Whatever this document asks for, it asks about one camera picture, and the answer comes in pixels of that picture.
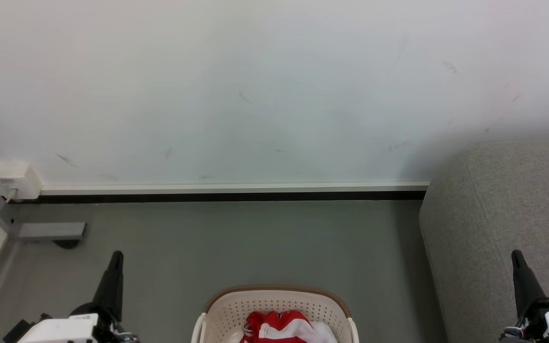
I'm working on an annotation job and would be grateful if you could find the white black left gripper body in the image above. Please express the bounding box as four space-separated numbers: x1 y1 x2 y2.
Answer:
3 303 138 343

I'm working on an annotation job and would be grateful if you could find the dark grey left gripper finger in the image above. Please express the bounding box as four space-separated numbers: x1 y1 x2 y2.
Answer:
92 251 124 321

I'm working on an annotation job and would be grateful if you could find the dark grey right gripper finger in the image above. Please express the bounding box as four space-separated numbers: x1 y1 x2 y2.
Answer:
512 250 548 318

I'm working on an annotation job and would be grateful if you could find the red and white garment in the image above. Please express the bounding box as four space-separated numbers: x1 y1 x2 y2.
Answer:
240 310 338 343

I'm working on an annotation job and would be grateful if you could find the grey fabric sofa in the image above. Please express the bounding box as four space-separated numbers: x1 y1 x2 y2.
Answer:
419 140 549 343

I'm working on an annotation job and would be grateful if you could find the cream plastic laundry basket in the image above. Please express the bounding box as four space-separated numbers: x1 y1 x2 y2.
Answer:
191 285 360 343

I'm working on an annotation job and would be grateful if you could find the grey metal frame post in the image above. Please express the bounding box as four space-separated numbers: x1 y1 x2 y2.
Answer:
0 160 87 242

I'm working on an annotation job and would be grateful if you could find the white wall outlet box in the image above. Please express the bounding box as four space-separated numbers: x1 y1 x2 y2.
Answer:
0 161 42 200

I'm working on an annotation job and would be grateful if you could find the white wall trunking strip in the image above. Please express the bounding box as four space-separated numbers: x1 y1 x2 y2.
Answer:
40 181 430 195

